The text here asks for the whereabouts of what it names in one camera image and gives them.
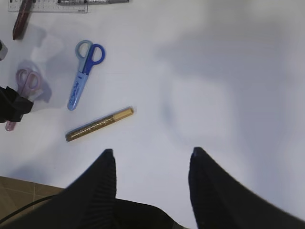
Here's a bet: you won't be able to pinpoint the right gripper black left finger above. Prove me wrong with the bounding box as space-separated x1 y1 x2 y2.
4 148 117 229

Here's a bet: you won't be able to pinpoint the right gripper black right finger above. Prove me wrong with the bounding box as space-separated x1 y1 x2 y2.
188 147 305 229

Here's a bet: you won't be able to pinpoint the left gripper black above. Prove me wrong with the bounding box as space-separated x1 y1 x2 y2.
0 86 33 123

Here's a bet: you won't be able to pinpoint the pink purple capped scissors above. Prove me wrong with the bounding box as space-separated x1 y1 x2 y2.
5 68 41 131

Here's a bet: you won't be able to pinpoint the blue capped scissors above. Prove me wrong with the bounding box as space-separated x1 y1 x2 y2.
67 40 106 111

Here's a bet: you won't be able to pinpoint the clear plastic ruler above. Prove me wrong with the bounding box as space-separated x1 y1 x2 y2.
8 0 89 14

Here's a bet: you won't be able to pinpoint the gold glitter marker pen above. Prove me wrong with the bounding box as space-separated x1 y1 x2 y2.
65 106 134 142

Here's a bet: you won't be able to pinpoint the red marker pen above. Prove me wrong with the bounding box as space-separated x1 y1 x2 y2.
12 0 33 41

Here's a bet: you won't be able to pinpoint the silver glitter marker pen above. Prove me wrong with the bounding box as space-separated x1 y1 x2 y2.
57 0 130 5

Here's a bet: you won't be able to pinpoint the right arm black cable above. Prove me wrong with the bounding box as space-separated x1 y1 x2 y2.
0 194 58 222

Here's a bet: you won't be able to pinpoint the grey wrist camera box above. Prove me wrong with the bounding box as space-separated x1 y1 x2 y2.
0 41 8 61

